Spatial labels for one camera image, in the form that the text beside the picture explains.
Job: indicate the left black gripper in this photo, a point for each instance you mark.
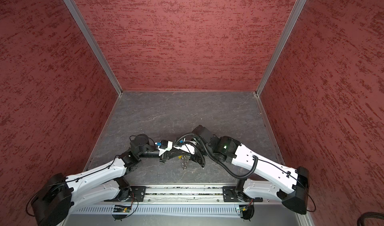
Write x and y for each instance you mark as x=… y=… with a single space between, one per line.
x=172 y=153

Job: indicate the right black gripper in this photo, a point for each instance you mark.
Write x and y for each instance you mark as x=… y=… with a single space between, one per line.
x=199 y=160

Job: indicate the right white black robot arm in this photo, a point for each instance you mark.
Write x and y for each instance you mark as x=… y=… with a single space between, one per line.
x=241 y=163

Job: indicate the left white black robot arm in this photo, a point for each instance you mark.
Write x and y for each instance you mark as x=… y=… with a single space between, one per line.
x=63 y=195

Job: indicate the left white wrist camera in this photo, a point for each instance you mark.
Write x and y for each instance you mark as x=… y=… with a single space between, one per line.
x=164 y=146

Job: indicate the aluminium front rail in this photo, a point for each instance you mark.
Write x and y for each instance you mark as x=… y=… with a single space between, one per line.
x=187 y=193

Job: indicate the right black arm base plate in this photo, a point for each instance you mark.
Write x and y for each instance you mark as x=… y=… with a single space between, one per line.
x=231 y=194

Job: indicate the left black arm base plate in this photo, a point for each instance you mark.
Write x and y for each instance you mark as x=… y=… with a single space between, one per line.
x=130 y=194

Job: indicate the white slotted cable duct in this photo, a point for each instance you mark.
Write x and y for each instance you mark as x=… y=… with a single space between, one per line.
x=227 y=211

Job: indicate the left aluminium corner post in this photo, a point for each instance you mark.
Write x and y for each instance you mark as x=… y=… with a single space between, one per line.
x=81 y=23

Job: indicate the aluminium corner post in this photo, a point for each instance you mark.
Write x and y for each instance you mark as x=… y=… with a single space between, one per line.
x=81 y=23
x=293 y=17

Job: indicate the right aluminium corner post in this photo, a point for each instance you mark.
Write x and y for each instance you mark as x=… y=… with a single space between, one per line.
x=293 y=17

